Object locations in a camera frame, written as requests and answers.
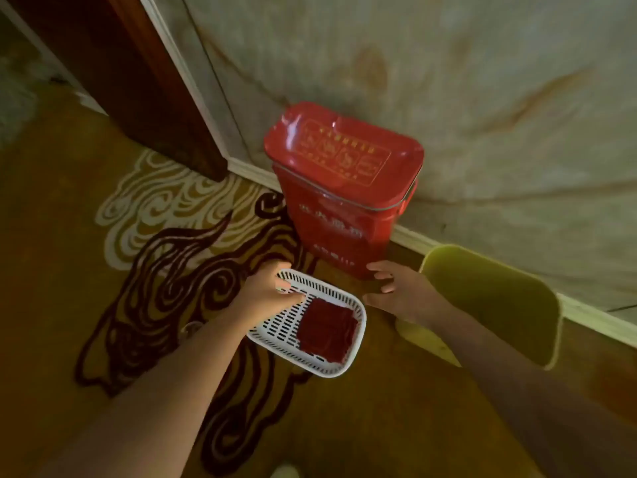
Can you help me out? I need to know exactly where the person's right hand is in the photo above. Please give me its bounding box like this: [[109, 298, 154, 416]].
[[362, 260, 439, 326]]

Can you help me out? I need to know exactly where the person's left hand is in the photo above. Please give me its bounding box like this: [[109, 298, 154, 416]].
[[230, 260, 306, 328]]

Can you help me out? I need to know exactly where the white plastic mesh basket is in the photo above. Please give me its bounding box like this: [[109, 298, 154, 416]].
[[247, 269, 368, 379]]

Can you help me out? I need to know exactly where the person's left forearm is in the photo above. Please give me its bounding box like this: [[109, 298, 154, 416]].
[[31, 306, 260, 478]]

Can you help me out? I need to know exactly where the person's right forearm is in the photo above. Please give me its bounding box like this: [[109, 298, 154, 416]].
[[420, 302, 637, 478]]

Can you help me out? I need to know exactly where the dark red folded cloth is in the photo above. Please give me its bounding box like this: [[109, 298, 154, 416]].
[[296, 296, 362, 365]]

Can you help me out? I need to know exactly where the red metal box with lid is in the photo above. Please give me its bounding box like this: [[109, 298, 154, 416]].
[[263, 101, 426, 280]]

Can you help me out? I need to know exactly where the yellow-green plastic bin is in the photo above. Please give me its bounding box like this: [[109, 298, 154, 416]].
[[395, 244, 563, 372]]

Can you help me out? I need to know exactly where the white baseboard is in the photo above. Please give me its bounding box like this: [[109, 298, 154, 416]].
[[226, 156, 637, 350]]

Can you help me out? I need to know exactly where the dark wooden door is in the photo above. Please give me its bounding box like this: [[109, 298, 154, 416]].
[[0, 0, 229, 184]]

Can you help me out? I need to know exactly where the white door frame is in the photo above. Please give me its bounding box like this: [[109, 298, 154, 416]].
[[136, 0, 235, 164]]

